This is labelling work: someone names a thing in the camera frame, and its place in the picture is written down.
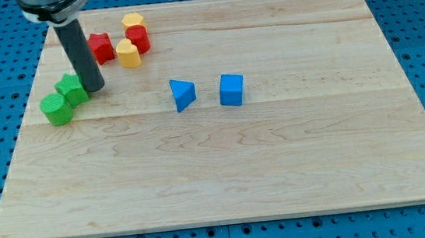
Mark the blue triangle block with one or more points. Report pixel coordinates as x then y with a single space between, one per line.
183 93

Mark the green cylinder block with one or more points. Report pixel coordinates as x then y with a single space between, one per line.
56 109

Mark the yellow heart block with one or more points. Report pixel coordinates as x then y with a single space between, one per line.
128 54

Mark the red cylinder block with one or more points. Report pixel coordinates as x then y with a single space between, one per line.
138 35

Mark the green star block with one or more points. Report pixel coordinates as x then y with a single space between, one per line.
71 88

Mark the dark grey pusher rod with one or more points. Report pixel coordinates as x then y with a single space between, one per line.
76 47

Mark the yellow hexagon block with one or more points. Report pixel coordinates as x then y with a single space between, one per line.
133 19

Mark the wooden board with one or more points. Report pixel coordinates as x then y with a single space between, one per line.
329 124

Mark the blue cube block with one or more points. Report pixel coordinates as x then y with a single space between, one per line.
231 90

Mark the red star block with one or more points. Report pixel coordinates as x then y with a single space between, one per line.
101 47

